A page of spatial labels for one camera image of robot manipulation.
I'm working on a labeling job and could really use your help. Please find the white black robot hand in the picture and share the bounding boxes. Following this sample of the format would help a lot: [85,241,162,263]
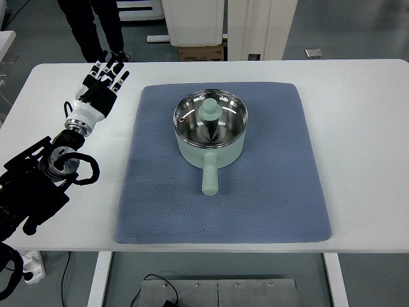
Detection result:
[65,51,129,135]

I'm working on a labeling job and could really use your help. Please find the green pot with handle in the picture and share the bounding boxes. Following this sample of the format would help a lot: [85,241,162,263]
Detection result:
[173,89,249,196]

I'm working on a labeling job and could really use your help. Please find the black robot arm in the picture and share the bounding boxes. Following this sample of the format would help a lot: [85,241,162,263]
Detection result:
[1,124,100,240]

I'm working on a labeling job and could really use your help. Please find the white table foot bar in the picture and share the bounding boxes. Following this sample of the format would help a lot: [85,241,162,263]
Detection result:
[146,35,170,43]

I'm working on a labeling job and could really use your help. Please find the person in black clothes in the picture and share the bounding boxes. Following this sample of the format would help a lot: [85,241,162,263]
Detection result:
[58,0,130,63]

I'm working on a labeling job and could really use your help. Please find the cardboard box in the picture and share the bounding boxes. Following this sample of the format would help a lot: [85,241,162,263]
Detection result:
[178,44,224,61]

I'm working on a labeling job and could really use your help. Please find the white appliance top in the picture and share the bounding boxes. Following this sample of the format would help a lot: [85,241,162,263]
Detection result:
[116,0,164,22]

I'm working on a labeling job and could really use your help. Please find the white cabinet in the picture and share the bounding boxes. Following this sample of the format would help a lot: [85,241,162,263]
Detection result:
[162,0,224,47]

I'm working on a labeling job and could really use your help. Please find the white power strip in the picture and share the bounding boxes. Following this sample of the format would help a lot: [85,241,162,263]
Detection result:
[19,250,45,285]

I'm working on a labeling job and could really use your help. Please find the white table leg left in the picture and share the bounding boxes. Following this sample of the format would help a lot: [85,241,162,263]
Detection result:
[87,251,113,307]

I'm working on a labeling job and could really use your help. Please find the white table leg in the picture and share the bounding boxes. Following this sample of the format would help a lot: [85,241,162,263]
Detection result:
[323,253,349,307]
[87,251,113,307]

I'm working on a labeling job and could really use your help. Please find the blue quilted mat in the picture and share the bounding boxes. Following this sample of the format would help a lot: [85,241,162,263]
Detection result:
[114,81,332,245]

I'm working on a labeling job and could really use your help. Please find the grey floor object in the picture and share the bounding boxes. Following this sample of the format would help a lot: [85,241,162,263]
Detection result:
[304,48,323,59]

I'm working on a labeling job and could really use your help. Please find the metal floor plate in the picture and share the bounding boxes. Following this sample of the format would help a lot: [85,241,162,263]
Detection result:
[138,279,300,306]

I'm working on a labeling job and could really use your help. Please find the white table leg right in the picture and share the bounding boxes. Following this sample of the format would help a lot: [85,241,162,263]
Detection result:
[323,253,349,307]

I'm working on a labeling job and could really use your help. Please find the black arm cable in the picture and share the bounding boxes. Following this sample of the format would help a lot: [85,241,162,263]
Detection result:
[56,152,101,186]

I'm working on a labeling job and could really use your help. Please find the black floor cable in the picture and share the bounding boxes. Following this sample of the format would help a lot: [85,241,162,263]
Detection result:
[60,251,180,307]

